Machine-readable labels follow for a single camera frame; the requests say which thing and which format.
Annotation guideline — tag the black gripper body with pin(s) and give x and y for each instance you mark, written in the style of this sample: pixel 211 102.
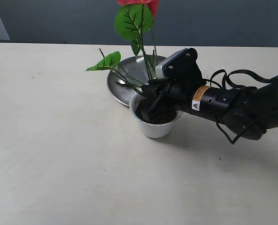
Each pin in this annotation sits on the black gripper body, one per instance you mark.
pixel 193 97

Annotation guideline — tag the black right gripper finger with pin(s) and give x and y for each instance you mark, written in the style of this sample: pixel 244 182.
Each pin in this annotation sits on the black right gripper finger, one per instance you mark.
pixel 155 89

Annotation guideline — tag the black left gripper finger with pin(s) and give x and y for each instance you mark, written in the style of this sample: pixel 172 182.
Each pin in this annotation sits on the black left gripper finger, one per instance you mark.
pixel 156 111

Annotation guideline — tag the steel spork spoon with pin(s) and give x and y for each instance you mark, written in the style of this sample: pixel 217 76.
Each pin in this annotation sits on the steel spork spoon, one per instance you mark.
pixel 121 82

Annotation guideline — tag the artificial red anthurium plant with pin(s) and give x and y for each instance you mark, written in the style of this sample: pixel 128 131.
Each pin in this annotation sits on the artificial red anthurium plant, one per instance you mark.
pixel 133 19

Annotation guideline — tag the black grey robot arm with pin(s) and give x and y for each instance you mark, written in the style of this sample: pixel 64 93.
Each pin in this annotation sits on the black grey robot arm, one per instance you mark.
pixel 247 111

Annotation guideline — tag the white scalloped flower pot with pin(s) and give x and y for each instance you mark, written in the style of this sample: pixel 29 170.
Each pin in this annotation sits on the white scalloped flower pot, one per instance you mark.
pixel 148 129

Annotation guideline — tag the round steel plate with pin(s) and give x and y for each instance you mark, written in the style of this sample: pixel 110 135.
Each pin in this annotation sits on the round steel plate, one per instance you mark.
pixel 134 70

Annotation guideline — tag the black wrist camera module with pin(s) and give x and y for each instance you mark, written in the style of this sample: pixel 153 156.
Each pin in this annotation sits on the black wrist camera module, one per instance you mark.
pixel 180 68

